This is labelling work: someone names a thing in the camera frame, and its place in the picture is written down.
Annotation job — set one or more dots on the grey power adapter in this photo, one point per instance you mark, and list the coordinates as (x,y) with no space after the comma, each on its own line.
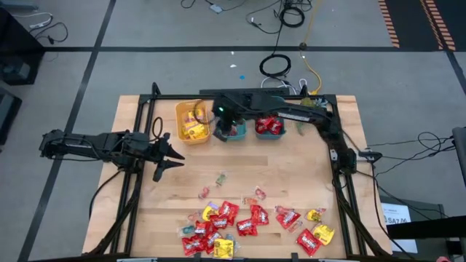
(216,8)

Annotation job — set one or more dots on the black rectangular bar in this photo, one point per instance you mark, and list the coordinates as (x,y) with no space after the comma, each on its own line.
(211,91)

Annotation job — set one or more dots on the black orange-striped floor mat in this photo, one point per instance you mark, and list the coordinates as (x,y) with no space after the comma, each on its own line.
(407,22)

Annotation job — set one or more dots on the yellow plastic bin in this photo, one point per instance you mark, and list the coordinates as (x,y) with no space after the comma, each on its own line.
(180,123)

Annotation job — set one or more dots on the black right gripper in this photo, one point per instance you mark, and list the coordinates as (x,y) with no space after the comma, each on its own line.
(227,113)

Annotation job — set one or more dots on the small yellow candy pack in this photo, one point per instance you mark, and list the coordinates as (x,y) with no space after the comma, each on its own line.
(210,212)
(314,215)

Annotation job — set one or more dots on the light teal plastic bin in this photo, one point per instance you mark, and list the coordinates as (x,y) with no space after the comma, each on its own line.
(238,138)

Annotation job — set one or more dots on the red Skittles pack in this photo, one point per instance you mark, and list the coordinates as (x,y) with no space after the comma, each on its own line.
(247,227)
(259,214)
(261,125)
(275,126)
(211,240)
(192,245)
(218,221)
(228,212)
(308,242)
(201,228)
(287,219)

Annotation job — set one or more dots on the white paper sign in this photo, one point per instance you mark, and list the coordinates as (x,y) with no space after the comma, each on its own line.
(395,214)

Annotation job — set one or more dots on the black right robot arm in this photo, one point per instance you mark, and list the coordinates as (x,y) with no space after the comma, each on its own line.
(291,111)

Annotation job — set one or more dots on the black box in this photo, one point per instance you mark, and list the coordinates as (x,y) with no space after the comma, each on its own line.
(7,113)

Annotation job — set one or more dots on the potted artificial succulent plant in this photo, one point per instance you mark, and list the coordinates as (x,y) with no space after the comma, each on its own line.
(309,120)

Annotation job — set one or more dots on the black shelf board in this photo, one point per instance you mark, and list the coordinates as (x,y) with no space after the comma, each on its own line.
(429,226)

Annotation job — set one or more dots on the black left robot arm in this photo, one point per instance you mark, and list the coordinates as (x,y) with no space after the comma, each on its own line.
(91,147)

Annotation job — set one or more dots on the black crate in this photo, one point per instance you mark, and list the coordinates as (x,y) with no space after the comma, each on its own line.
(22,71)

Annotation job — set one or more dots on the large yellow candy pack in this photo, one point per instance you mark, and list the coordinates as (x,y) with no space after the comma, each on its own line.
(223,248)

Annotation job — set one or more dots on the dark teal plastic bin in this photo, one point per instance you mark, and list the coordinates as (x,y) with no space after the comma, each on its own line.
(269,137)

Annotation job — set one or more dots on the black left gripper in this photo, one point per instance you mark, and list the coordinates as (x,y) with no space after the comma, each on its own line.
(154,153)

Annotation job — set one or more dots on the red gummy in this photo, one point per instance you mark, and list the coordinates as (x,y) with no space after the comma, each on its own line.
(260,193)
(204,192)
(192,217)
(294,226)
(282,209)
(234,131)

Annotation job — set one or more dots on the black desk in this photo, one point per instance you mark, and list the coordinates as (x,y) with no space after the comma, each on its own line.
(16,36)

